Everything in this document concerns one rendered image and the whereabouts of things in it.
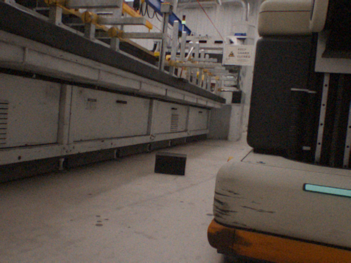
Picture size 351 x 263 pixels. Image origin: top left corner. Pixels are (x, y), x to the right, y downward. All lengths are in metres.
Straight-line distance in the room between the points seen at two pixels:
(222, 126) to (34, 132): 4.23
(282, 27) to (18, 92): 1.16
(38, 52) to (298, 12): 0.97
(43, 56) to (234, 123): 4.35
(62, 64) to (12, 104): 0.30
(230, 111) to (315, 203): 4.80
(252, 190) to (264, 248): 0.14
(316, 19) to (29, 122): 1.32
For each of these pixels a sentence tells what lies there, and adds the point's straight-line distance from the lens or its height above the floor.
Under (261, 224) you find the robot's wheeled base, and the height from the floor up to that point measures 0.14.
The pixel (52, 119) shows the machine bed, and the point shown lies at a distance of 1.81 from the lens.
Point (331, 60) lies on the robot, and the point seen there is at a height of 0.59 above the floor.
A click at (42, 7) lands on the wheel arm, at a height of 0.79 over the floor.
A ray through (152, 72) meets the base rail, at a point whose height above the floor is 0.66.
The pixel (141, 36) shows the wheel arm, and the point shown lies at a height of 0.79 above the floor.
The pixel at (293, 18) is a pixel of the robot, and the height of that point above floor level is 0.74.
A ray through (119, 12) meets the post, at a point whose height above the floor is 0.92.
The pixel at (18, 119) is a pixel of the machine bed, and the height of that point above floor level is 0.30.
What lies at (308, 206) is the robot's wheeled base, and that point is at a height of 0.21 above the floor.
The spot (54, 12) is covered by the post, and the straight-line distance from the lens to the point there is 1.44.
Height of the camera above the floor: 0.39
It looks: 3 degrees down
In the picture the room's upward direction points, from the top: 5 degrees clockwise
